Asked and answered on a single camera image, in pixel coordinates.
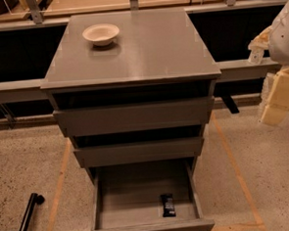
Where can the grey middle drawer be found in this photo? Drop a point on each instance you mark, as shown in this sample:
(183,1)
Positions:
(139,152)

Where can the grey top drawer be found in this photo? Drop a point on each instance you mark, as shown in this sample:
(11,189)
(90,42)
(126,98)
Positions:
(124,118)

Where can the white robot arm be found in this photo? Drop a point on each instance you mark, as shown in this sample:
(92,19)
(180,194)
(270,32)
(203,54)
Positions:
(275,39)

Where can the white ceramic bowl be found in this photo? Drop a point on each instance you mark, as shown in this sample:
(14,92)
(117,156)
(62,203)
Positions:
(101,34)

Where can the dark rxbar blueberry bar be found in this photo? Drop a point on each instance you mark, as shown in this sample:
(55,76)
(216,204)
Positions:
(168,205)

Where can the grey bottom drawer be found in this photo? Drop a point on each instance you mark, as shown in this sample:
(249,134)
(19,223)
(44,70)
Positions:
(127,197)

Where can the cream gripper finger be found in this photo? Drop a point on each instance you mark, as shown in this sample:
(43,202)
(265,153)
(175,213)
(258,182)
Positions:
(275,97)
(260,42)

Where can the black bracket under rail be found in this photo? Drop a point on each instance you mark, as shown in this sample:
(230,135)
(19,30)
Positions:
(230,104)

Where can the clear pump sanitizer bottle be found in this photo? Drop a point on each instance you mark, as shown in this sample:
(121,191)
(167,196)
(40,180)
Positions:
(256,56)

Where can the grey drawer cabinet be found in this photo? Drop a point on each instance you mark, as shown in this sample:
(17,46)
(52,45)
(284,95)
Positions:
(157,57)

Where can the grey drawer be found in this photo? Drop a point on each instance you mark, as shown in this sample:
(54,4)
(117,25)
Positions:
(127,197)
(139,152)
(124,118)

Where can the grey metal rail frame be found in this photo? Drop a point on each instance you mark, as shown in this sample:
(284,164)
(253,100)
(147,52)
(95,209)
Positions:
(225,30)

